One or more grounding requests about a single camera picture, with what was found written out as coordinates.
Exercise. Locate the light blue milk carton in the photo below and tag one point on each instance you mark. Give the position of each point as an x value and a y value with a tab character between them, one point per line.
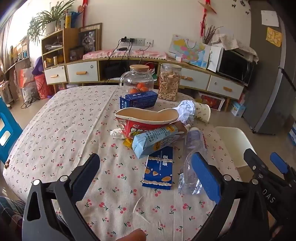
152	141

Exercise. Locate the blue biscuit box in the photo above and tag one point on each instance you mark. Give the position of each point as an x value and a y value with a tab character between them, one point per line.
158	171

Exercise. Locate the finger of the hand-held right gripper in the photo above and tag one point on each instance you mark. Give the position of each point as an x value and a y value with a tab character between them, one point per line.
279	162
253	162

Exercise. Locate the blue and white box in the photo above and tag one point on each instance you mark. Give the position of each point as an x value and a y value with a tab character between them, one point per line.
238	108

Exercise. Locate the cat picture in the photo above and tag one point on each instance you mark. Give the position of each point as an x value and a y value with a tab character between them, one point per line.
87	41

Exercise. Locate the large wooden picture frame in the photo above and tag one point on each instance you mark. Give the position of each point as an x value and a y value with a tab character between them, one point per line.
99	34

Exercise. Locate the white paper bag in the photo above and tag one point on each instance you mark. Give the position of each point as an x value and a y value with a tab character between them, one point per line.
215	58

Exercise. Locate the potted spider plant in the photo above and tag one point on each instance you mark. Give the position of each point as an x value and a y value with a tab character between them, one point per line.
46	16

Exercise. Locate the bundle of dried twigs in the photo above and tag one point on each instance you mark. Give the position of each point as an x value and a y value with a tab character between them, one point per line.
210	34

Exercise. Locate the grey refrigerator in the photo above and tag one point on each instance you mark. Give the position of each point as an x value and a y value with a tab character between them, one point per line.
270	81

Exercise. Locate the blue plastic stool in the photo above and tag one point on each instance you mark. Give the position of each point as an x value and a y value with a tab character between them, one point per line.
9	129

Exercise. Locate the plastic jar of sunflower seeds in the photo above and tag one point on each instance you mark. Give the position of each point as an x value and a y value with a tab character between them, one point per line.
169	85

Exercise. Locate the white wall socket strip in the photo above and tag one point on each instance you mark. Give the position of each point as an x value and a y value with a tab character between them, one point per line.
141	41

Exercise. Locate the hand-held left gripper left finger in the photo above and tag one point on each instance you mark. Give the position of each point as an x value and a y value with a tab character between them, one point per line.
85	176

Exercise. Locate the brown snack packet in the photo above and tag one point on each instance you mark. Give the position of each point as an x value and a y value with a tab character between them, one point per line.
182	129

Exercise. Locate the printed paper cup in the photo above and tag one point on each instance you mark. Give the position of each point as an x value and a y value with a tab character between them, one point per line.
203	112

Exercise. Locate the white plastic trash bin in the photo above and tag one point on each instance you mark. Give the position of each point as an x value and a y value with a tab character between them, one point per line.
231	143

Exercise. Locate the red picture box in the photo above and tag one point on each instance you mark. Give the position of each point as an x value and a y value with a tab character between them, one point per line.
212	102

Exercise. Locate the black microwave oven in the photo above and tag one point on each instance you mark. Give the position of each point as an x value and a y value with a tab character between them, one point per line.
233	66

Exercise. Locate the white wrapper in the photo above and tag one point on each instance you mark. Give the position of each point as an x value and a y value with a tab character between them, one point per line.
116	134

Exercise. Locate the pink cloth runner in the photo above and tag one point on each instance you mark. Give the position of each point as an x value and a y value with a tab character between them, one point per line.
138	54

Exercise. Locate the wooden shelf unit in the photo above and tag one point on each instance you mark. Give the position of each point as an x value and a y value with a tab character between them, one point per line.
69	39

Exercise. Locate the yellow snack packet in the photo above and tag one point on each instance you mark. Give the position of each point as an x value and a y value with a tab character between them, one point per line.
127	144

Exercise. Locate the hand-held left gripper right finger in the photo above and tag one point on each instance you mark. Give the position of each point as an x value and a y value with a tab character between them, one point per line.
205	176

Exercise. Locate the yellow paper note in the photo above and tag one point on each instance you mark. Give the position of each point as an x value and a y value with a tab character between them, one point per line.
274	37

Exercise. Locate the long wooden cabinet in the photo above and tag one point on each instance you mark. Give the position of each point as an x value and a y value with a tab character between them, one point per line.
161	63

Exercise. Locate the red instant noodle cup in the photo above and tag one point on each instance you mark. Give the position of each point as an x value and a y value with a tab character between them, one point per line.
136	126

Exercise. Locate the black power adapter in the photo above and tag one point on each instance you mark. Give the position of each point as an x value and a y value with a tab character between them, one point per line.
122	49

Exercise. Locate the floral cloth cover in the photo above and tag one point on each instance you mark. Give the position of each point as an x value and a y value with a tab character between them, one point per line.
229	42

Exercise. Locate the tangerine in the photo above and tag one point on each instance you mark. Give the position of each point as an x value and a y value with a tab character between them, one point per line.
144	89
133	91
140	85

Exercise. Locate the person's plaid clothing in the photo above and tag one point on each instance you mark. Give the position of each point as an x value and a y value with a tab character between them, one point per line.
10	215

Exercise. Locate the white paper note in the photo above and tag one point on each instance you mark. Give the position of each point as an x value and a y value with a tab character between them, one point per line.
270	18

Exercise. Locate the clear plastic bottle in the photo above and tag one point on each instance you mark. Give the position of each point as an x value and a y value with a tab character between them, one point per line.
193	143

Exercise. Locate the white paper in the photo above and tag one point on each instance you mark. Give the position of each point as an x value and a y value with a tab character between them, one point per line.
186	111

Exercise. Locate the colourful map board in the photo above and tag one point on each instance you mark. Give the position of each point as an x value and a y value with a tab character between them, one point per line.
187	49

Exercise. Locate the yellow bottle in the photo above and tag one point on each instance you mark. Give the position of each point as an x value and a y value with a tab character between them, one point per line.
68	20

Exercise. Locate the small white cube box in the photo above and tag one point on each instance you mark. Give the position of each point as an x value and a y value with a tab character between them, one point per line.
178	58

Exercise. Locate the dark blue carton box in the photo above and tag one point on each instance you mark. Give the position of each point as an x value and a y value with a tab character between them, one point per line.
141	99

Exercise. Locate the person's left hand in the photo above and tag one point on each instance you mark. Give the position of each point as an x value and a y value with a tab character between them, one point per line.
131	235

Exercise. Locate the red hanging decoration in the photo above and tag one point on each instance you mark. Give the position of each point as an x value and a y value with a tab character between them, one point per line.
84	11
204	20

